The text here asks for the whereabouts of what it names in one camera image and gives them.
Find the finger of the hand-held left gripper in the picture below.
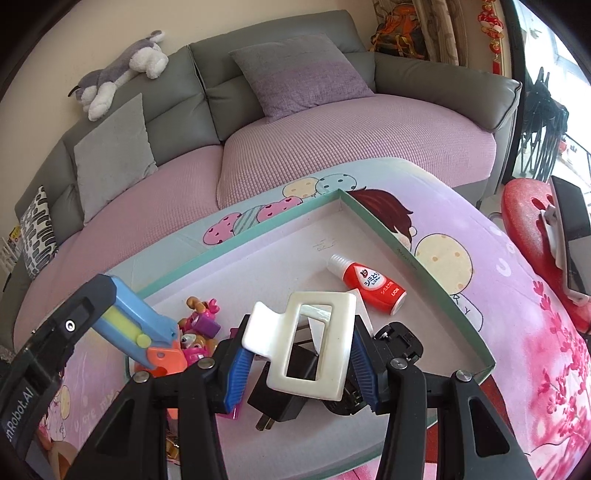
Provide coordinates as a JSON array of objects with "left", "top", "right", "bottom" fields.
[{"left": 32, "top": 274, "right": 116, "bottom": 370}]

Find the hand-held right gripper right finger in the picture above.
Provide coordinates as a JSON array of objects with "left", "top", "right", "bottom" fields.
[{"left": 352, "top": 318, "right": 539, "bottom": 480}]

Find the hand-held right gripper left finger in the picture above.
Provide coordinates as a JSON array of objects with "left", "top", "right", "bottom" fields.
[{"left": 65, "top": 314, "right": 254, "bottom": 480}]

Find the black toy car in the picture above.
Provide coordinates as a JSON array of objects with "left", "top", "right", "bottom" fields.
[{"left": 321, "top": 322, "right": 424, "bottom": 416}]

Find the black charger plug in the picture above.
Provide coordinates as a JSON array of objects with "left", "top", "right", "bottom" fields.
[{"left": 247, "top": 344, "right": 319, "bottom": 432}]

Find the white hair clip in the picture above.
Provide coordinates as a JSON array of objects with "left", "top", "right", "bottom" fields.
[{"left": 241, "top": 290, "right": 358, "bottom": 403}]

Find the orange and blue toy gun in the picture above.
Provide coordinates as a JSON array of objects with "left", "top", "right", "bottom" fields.
[{"left": 90, "top": 275, "right": 189, "bottom": 379}]

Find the small pink toy figure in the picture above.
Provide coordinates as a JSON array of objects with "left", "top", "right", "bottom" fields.
[{"left": 185, "top": 295, "right": 222, "bottom": 337}]

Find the red bottle with white cap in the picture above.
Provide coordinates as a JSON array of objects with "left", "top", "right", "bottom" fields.
[{"left": 326, "top": 253, "right": 408, "bottom": 316}]

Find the gold toy car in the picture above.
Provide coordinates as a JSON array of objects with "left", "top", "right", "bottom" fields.
[{"left": 165, "top": 429, "right": 183, "bottom": 462}]

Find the teal cardboard tray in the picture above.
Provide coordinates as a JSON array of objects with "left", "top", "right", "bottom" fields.
[{"left": 124, "top": 188, "right": 494, "bottom": 480}]

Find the black and white patterned cushion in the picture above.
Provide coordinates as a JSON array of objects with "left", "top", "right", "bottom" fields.
[{"left": 18, "top": 185, "right": 60, "bottom": 281}]

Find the grey cushion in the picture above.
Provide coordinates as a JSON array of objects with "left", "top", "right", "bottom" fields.
[{"left": 74, "top": 92, "right": 158, "bottom": 225}]

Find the red plastic stool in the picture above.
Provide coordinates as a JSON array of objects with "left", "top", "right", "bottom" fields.
[{"left": 502, "top": 179, "right": 591, "bottom": 333}]

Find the white phone stand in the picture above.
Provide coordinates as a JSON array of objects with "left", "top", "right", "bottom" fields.
[{"left": 540, "top": 205, "right": 591, "bottom": 305}]

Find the grey and white plush dog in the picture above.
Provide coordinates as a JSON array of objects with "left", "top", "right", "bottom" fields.
[{"left": 68, "top": 30, "right": 169, "bottom": 121}]

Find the smartphone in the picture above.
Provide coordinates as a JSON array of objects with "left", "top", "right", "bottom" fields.
[{"left": 549, "top": 175, "right": 591, "bottom": 296}]

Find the grey sofa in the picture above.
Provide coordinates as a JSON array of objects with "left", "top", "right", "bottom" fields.
[{"left": 0, "top": 10, "right": 522, "bottom": 352}]

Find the purple cushion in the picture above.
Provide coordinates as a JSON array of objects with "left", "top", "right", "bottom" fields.
[{"left": 228, "top": 33, "right": 376, "bottom": 121}]

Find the black folding rack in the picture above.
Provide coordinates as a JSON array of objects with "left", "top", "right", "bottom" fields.
[{"left": 519, "top": 67, "right": 571, "bottom": 178}]

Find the orange backpack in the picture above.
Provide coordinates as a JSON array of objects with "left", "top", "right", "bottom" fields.
[{"left": 369, "top": 2, "right": 428, "bottom": 58}]

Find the patterned curtain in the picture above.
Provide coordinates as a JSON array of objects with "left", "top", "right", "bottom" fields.
[{"left": 373, "top": 0, "right": 476, "bottom": 68}]

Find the red hanging ornament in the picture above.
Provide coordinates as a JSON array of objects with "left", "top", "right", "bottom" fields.
[{"left": 478, "top": 0, "right": 505, "bottom": 75}]

